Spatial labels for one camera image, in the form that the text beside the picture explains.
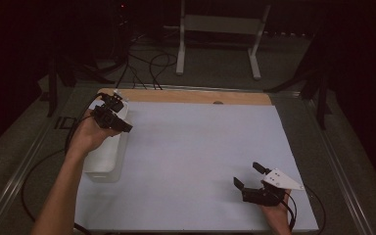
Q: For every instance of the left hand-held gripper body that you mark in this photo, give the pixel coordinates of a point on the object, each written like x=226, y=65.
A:
x=104, y=118

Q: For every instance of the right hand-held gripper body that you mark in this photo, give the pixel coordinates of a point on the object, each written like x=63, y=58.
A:
x=280, y=180

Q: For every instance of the white plastic bin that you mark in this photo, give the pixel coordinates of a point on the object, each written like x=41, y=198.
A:
x=107, y=160

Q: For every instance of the person's left hand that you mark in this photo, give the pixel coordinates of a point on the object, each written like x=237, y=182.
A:
x=88, y=137

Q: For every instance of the person's right hand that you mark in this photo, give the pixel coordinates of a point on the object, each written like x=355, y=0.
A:
x=279, y=218

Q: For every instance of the white table mat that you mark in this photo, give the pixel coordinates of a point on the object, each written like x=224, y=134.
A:
x=209, y=196

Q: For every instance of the black tripod stand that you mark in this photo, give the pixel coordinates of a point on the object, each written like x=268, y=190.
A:
x=321, y=104
x=52, y=88

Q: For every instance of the wooden table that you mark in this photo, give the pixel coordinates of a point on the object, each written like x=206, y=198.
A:
x=176, y=96

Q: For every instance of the white metal stand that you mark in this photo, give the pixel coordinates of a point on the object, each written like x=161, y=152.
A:
x=222, y=24

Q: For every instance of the black rectangular floor bracket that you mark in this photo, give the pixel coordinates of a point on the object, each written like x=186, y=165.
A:
x=63, y=123

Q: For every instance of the metal floor rail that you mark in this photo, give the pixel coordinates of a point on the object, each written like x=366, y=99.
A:
x=16, y=182
x=336, y=163

